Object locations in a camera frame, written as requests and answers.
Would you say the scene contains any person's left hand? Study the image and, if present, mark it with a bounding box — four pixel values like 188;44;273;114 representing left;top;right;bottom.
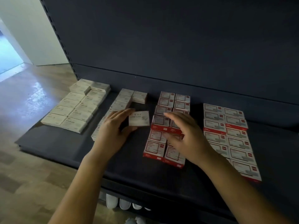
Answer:
92;108;138;159

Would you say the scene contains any person's right hand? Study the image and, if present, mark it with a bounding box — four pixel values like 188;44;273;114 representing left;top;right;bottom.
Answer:
163;112;213;166

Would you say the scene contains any dark metal shelf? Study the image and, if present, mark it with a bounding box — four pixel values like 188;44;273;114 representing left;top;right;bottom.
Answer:
14;0;299;224

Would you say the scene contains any person's right forearm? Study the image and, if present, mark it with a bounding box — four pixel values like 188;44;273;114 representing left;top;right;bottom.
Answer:
196;154;290;224

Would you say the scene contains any person's left forearm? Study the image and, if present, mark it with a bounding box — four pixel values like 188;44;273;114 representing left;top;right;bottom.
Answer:
49;152;113;224

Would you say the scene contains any grey slipper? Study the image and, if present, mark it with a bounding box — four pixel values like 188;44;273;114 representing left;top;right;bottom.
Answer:
105;194;119;209
119;198;132;210

